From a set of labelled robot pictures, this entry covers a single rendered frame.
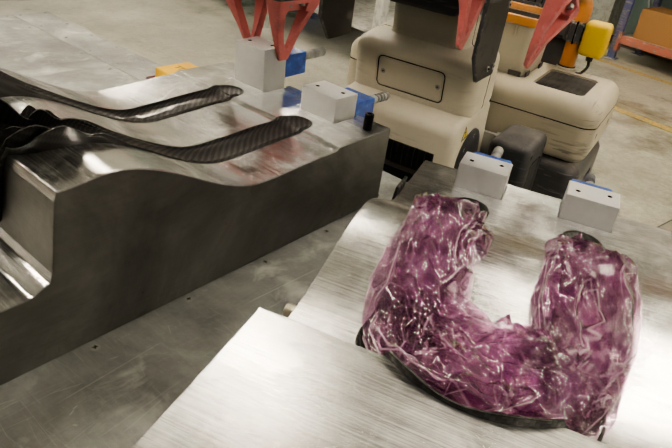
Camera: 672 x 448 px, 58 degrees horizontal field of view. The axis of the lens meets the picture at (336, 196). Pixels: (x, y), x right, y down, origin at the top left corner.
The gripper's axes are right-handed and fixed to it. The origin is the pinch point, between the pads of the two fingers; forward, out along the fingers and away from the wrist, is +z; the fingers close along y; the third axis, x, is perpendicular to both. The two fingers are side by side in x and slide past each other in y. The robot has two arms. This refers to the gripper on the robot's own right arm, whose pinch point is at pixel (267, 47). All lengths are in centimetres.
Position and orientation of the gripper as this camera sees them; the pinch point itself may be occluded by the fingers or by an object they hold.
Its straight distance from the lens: 75.2
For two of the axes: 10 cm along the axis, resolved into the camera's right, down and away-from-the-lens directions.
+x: 6.4, -3.0, 7.1
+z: -1.1, 8.7, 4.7
